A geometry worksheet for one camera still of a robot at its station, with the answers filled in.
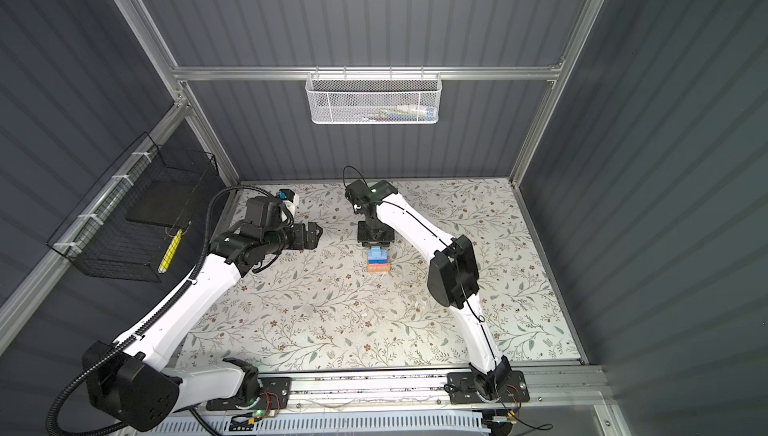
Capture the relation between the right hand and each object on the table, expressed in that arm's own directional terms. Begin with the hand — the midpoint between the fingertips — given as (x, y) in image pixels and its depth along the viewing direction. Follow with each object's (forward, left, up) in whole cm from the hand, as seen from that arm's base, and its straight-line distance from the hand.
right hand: (374, 248), depth 89 cm
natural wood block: (-2, -1, -11) cm, 11 cm away
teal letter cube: (-1, -1, +1) cm, 2 cm away
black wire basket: (-6, +59, +19) cm, 62 cm away
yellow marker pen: (-12, +45, +18) cm, 50 cm away
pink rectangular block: (-1, -1, -9) cm, 9 cm away
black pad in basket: (+3, +52, +19) cm, 56 cm away
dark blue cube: (0, +1, -7) cm, 7 cm away
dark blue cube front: (0, -2, -7) cm, 8 cm away
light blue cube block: (-1, -1, -3) cm, 3 cm away
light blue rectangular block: (-1, -1, -3) cm, 3 cm away
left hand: (-1, +17, +11) cm, 21 cm away
